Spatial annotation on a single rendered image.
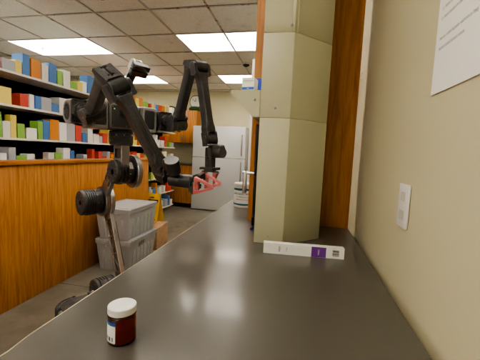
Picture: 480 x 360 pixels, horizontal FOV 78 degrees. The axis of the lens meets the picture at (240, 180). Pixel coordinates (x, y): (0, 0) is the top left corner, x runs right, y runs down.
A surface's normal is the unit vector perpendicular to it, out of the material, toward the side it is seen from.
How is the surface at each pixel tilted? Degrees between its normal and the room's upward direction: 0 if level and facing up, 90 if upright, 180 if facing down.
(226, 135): 90
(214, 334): 0
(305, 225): 90
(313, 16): 90
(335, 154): 90
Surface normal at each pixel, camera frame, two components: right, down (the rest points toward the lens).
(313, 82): 0.55, 0.11
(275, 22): -0.11, 0.09
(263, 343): 0.04, -0.99
